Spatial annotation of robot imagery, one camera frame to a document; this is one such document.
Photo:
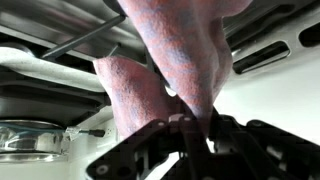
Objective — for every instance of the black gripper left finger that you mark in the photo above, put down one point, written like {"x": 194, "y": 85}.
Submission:
{"x": 138, "y": 155}

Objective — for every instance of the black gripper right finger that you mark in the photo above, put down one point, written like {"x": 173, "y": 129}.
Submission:
{"x": 270, "y": 153}

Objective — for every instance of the stainless steel pot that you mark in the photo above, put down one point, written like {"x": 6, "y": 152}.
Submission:
{"x": 28, "y": 141}

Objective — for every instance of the pink cloth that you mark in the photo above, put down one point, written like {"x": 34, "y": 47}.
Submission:
{"x": 185, "y": 39}

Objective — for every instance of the stainless steel gas stove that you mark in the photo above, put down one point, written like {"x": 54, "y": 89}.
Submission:
{"x": 49, "y": 76}

